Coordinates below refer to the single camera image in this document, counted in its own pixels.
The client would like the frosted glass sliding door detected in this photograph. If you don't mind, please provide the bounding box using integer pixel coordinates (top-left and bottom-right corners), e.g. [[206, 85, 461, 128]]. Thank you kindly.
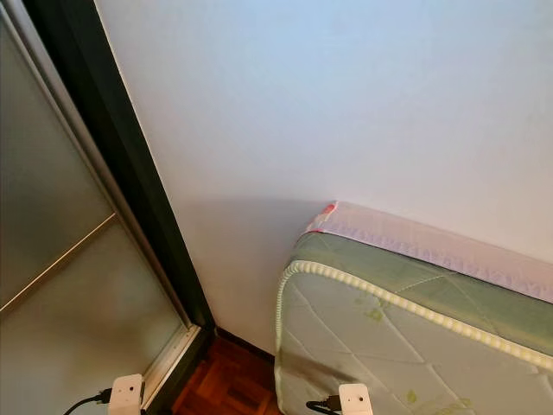
[[0, 0, 201, 415]]

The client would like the dark skirting board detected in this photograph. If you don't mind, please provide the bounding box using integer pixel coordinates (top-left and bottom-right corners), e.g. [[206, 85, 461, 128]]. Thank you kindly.
[[214, 327, 279, 364]]

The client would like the quilted green white mattress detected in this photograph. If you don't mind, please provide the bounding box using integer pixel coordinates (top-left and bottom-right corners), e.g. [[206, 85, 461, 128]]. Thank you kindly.
[[274, 201, 553, 415]]

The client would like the dark door frame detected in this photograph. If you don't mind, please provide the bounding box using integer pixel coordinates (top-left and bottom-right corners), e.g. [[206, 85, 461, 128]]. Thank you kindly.
[[22, 0, 217, 415]]

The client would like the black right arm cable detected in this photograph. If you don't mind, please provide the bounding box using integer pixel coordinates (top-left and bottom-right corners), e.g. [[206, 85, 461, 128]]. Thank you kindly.
[[306, 395, 341, 415]]

